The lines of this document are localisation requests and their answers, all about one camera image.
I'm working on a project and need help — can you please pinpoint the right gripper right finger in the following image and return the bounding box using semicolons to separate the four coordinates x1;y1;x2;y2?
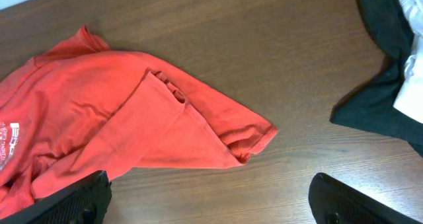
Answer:
308;172;422;224

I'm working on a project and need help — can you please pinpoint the dark navy garment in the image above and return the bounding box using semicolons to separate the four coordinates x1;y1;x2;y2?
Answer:
330;0;422;154

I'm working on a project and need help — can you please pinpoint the white crumpled garment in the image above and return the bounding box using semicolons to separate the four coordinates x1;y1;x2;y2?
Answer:
393;0;422;123

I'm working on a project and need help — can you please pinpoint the red t-shirt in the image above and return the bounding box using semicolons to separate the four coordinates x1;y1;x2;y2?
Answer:
1;27;278;217

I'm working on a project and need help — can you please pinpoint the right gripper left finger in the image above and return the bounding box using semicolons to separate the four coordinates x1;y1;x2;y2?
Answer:
1;170;112;224

